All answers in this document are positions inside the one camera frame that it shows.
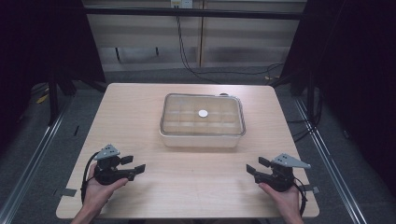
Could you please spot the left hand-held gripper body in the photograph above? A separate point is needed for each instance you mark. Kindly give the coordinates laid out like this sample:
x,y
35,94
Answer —
x,y
107,174

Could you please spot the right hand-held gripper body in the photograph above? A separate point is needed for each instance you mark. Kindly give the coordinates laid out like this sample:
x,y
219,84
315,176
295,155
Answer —
x,y
280,180

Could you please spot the white rectangular container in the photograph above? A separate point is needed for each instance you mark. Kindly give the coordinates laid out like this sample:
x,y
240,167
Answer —
x,y
199,141

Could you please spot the clear lid with white knob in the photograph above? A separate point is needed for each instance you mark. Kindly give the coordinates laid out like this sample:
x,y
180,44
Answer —
x,y
186,115

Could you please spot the person's right hand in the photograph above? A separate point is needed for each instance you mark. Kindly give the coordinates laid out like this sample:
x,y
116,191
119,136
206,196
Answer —
x,y
286,200

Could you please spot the person's left hand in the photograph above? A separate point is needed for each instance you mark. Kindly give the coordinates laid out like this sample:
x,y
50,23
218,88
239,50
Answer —
x,y
96,193

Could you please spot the grey tape strip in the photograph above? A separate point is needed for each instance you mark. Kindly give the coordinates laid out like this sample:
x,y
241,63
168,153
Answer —
x,y
313,189
69,192

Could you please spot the black metal stand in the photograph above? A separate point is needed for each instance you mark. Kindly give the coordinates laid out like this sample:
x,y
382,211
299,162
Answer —
x,y
310,93
53,99

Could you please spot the yellow object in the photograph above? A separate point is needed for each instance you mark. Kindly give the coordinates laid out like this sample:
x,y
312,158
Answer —
x,y
42,98

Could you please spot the black curtain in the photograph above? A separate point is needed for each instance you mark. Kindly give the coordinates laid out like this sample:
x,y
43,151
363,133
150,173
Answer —
x,y
358,77
37,43

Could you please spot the black horizontal bar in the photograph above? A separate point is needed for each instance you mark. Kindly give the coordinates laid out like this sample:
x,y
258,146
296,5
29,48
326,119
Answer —
x,y
186,12

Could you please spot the metal floor rail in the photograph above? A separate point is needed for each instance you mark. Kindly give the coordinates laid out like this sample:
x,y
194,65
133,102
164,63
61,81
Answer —
x,y
31,161
330,161

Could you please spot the white wall outlet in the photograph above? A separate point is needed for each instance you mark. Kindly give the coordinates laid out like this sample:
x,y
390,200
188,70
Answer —
x,y
181,3

